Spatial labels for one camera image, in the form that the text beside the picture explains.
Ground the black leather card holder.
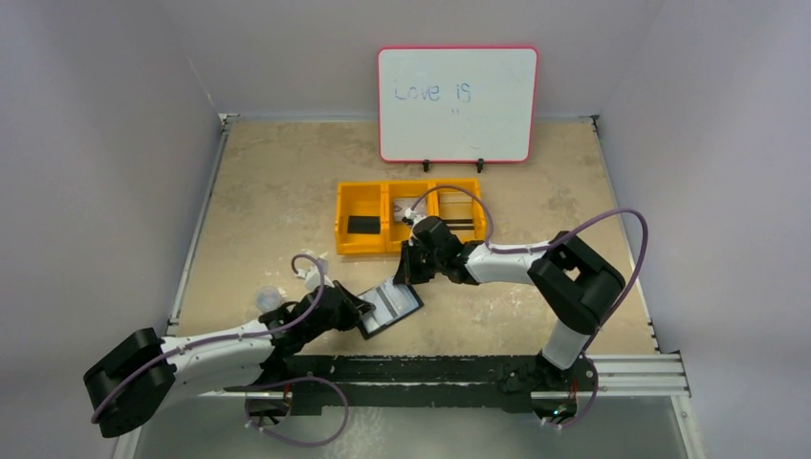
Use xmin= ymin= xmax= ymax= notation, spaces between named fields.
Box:
xmin=358 ymin=278 xmax=424 ymax=340

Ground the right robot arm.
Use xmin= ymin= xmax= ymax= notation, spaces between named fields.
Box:
xmin=393 ymin=216 xmax=627 ymax=389

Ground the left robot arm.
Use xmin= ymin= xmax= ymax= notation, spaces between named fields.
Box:
xmin=83 ymin=281 xmax=376 ymax=438

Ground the gold striped card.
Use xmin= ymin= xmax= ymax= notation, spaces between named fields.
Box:
xmin=438 ymin=190 xmax=474 ymax=231

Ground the silver VIP card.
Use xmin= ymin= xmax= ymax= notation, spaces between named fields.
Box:
xmin=392 ymin=196 xmax=428 ymax=224

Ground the black card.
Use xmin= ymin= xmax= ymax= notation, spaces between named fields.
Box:
xmin=346 ymin=215 xmax=381 ymax=234

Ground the middle yellow bin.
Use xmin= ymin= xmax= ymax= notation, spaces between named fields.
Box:
xmin=382 ymin=180 xmax=438 ymax=253

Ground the left yellow bin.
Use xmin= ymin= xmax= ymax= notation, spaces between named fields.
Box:
xmin=334 ymin=182 xmax=385 ymax=255

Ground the pink framed whiteboard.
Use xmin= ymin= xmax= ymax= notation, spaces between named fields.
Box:
xmin=377 ymin=45 xmax=540 ymax=164

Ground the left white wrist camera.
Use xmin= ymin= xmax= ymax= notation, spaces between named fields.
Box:
xmin=292 ymin=253 xmax=334 ymax=292

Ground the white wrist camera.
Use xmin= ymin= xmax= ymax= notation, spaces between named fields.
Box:
xmin=402 ymin=209 xmax=427 ymax=239
xmin=292 ymin=253 xmax=334 ymax=292

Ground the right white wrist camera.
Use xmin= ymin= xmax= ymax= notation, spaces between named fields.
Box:
xmin=402 ymin=209 xmax=427 ymax=239

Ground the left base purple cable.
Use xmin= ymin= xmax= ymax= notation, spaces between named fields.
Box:
xmin=243 ymin=377 xmax=350 ymax=448

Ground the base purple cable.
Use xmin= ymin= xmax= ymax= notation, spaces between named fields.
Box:
xmin=538 ymin=367 xmax=604 ymax=433
xmin=243 ymin=377 xmax=350 ymax=448

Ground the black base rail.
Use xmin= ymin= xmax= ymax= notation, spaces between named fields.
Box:
xmin=226 ymin=355 xmax=598 ymax=423

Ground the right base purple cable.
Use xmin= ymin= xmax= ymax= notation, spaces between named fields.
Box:
xmin=538 ymin=367 xmax=604 ymax=433

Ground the aluminium frame rail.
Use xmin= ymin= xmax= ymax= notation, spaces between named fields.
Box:
xmin=165 ymin=355 xmax=688 ymax=403

